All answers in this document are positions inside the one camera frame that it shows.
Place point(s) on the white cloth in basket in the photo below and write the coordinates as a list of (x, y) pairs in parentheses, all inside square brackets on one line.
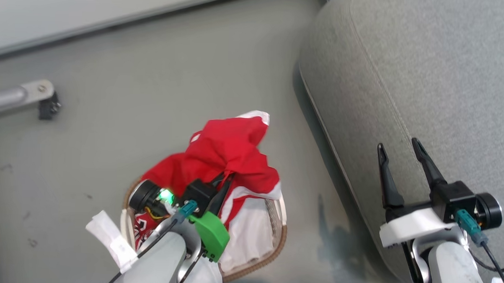
[(248, 237)]

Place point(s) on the white tag on left arm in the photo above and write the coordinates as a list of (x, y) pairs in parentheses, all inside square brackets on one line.
[(110, 237)]

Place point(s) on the grey metal partition foot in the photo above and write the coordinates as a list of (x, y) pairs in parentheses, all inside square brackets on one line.
[(14, 94)]

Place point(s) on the cream laundry basket brown rim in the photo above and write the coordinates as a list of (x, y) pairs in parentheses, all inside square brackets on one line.
[(278, 238)]

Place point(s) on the grey partition bottom rail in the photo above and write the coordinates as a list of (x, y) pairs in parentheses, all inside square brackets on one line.
[(113, 21)]

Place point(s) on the black wrist motor cylinder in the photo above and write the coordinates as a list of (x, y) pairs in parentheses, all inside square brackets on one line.
[(143, 195), (489, 210)]

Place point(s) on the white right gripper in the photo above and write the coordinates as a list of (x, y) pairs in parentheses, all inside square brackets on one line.
[(412, 228)]

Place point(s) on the red jersey with white trim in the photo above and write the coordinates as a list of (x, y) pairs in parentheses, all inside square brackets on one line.
[(226, 153)]

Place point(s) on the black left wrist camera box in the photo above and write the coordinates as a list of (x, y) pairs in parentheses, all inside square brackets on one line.
[(199, 195)]

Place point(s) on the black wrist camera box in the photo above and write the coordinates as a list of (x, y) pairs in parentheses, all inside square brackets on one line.
[(453, 201), (199, 195)]

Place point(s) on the grey fabric sofa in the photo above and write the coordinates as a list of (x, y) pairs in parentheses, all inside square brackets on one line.
[(426, 80)]

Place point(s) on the black right wrist motor cylinder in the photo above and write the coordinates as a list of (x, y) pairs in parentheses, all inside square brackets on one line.
[(489, 210)]

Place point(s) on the black left wrist motor cylinder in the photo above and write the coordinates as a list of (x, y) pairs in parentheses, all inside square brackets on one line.
[(143, 195)]

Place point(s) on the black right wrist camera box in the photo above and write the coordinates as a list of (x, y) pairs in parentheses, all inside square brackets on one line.
[(453, 201)]

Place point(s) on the black caster wheel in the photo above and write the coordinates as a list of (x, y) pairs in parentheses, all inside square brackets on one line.
[(49, 107)]

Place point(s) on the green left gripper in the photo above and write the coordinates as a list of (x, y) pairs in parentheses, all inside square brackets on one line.
[(211, 236)]

